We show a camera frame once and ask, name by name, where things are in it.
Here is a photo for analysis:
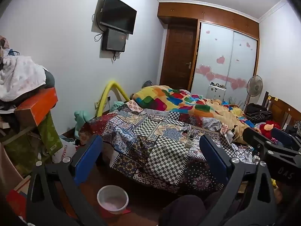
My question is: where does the black cable tangle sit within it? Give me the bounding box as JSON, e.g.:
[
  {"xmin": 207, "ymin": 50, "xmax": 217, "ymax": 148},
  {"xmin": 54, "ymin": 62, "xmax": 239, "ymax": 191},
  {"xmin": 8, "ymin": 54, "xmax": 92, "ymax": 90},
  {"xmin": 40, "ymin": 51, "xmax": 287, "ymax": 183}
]
[{"xmin": 226, "ymin": 141, "xmax": 260, "ymax": 165}]

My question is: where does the small black wall monitor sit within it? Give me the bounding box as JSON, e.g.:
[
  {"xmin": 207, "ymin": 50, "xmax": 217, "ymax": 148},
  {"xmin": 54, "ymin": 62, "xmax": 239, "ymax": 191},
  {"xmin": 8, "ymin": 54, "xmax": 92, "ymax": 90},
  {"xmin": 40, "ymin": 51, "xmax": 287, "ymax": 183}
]
[{"xmin": 102, "ymin": 28, "xmax": 127, "ymax": 52}]

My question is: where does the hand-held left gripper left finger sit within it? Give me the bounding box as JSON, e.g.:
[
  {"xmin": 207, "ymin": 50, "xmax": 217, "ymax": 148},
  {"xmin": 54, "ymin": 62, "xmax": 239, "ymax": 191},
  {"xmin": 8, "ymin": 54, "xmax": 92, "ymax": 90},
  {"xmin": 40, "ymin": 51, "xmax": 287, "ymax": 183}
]
[{"xmin": 26, "ymin": 134, "xmax": 111, "ymax": 226}]

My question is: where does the wooden headboard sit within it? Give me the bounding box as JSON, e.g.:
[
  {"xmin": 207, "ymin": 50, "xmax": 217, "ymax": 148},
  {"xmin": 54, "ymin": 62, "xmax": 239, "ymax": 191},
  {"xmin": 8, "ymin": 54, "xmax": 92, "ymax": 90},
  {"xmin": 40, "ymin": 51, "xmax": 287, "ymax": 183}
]
[{"xmin": 263, "ymin": 91, "xmax": 301, "ymax": 132}]

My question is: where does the small white cabinet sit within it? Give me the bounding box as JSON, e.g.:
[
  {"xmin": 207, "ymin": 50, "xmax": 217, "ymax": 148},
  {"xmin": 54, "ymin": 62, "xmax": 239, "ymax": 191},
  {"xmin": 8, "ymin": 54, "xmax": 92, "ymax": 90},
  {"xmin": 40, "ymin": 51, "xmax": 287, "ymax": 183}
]
[{"xmin": 208, "ymin": 83, "xmax": 227, "ymax": 99}]

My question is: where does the brown wooden door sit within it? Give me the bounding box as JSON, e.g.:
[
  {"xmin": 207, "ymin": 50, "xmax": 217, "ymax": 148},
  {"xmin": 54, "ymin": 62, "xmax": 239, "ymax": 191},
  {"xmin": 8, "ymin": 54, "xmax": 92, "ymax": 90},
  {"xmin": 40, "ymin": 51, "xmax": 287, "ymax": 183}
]
[{"xmin": 161, "ymin": 25, "xmax": 198, "ymax": 91}]

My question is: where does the teal cloth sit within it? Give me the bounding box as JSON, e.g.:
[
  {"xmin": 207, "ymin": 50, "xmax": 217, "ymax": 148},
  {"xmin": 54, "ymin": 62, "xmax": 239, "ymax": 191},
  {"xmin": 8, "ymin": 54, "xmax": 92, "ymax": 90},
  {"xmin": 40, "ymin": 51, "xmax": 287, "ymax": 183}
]
[{"xmin": 74, "ymin": 110, "xmax": 91, "ymax": 138}]

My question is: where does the white standing fan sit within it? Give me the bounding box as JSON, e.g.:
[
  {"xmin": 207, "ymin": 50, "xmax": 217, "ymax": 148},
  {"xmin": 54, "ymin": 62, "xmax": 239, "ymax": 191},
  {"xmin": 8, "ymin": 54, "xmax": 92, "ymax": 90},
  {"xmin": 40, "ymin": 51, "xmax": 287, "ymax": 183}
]
[{"xmin": 245, "ymin": 75, "xmax": 263, "ymax": 111}]

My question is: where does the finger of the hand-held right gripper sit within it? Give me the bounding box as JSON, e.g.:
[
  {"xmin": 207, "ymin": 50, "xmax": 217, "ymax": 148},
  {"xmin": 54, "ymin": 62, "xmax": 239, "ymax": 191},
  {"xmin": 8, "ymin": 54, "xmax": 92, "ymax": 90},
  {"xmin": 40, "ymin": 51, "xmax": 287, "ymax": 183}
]
[
  {"xmin": 270, "ymin": 127, "xmax": 301, "ymax": 150},
  {"xmin": 242, "ymin": 127, "xmax": 301, "ymax": 157}
]

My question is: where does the wooden overhead cabinet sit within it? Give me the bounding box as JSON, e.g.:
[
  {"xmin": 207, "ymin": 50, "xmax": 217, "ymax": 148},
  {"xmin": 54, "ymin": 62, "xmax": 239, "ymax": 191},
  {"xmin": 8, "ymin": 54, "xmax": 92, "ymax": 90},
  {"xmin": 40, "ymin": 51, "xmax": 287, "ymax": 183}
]
[{"xmin": 157, "ymin": 2, "xmax": 260, "ymax": 40}]

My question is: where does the black striped bag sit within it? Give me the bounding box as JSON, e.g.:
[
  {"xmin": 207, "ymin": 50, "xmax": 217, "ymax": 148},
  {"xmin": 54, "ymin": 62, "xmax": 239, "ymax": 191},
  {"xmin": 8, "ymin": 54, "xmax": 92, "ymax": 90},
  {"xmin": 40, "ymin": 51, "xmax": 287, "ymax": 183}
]
[{"xmin": 245, "ymin": 103, "xmax": 273, "ymax": 123}]

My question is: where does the patchwork printed bedsheet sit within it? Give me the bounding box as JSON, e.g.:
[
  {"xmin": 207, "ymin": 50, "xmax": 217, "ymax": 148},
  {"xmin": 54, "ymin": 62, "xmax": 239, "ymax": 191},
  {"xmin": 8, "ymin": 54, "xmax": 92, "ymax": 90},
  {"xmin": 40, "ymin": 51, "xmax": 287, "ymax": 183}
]
[{"xmin": 79, "ymin": 100, "xmax": 236, "ymax": 193}]

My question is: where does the white plastic bag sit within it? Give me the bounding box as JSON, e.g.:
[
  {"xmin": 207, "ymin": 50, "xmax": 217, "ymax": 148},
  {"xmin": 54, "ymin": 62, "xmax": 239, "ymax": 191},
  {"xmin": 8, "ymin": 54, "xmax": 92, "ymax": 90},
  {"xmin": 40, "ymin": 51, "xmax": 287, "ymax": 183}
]
[{"xmin": 52, "ymin": 135, "xmax": 78, "ymax": 164}]

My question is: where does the green printed box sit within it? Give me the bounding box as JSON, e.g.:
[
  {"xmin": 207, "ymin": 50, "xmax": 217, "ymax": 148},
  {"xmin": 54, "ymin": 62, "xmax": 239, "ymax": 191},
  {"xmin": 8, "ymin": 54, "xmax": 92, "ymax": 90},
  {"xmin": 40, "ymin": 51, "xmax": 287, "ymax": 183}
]
[{"xmin": 5, "ymin": 112, "xmax": 59, "ymax": 170}]

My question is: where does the dark grey cloth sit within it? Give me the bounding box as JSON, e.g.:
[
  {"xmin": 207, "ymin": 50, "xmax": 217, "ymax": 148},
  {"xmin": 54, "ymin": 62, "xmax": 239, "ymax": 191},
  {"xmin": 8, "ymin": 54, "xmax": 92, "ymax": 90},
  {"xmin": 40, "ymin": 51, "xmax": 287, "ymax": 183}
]
[{"xmin": 44, "ymin": 69, "xmax": 56, "ymax": 89}]

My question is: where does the white crumpled cloth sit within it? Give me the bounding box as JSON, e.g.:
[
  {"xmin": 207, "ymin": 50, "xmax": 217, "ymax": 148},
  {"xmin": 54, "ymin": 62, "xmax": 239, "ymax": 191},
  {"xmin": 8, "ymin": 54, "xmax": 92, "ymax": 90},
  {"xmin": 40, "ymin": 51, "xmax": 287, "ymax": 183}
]
[{"xmin": 0, "ymin": 56, "xmax": 46, "ymax": 102}]

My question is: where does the yellow foam tube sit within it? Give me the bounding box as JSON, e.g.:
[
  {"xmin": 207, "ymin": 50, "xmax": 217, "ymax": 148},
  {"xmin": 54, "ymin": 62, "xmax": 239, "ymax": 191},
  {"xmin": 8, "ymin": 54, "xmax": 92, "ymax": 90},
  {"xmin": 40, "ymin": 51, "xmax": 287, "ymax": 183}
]
[{"xmin": 95, "ymin": 80, "xmax": 130, "ymax": 118}]

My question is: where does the red plush toy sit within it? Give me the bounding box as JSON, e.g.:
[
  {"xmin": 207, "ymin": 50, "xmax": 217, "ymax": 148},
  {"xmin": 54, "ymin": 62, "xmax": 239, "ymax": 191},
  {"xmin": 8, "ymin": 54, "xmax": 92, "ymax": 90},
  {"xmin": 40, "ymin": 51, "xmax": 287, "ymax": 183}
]
[{"xmin": 259, "ymin": 121, "xmax": 281, "ymax": 137}]

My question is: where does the white plastic bucket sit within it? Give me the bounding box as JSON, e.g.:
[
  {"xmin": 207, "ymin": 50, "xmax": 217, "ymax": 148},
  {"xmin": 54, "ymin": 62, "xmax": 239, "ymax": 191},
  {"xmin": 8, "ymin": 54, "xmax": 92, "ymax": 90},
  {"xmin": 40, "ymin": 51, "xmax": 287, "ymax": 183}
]
[{"xmin": 97, "ymin": 185, "xmax": 129, "ymax": 215}]

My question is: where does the colourful block pattern blanket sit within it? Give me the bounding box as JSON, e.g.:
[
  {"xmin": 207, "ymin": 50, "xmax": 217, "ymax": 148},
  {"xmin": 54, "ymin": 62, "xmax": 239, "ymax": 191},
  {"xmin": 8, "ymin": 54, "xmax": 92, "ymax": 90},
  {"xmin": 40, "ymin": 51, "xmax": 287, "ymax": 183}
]
[{"xmin": 130, "ymin": 85, "xmax": 261, "ymax": 144}]

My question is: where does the orange cardboard box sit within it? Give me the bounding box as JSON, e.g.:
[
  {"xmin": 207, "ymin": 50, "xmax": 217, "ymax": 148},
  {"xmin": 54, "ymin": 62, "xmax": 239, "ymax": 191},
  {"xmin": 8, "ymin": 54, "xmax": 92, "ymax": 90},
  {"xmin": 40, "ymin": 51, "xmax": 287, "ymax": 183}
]
[{"xmin": 14, "ymin": 88, "xmax": 58, "ymax": 128}]

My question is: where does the black wall television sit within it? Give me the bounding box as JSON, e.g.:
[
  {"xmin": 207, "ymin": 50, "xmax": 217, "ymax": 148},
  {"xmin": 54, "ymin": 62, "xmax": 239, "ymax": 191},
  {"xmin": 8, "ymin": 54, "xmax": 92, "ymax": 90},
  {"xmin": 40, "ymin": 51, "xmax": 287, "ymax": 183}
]
[{"xmin": 96, "ymin": 0, "xmax": 137, "ymax": 34}]

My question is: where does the wardrobe with heart stickers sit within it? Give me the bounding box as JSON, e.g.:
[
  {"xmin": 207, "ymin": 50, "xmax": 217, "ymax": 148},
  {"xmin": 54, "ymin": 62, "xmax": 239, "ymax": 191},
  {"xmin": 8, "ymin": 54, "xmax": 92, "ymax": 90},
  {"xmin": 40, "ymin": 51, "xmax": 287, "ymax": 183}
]
[{"xmin": 191, "ymin": 21, "xmax": 259, "ymax": 99}]

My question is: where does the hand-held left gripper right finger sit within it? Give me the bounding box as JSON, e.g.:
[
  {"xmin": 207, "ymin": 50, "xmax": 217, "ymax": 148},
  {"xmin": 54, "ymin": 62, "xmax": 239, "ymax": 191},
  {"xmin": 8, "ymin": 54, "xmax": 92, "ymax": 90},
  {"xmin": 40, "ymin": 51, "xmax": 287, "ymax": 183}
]
[{"xmin": 199, "ymin": 134, "xmax": 277, "ymax": 226}]

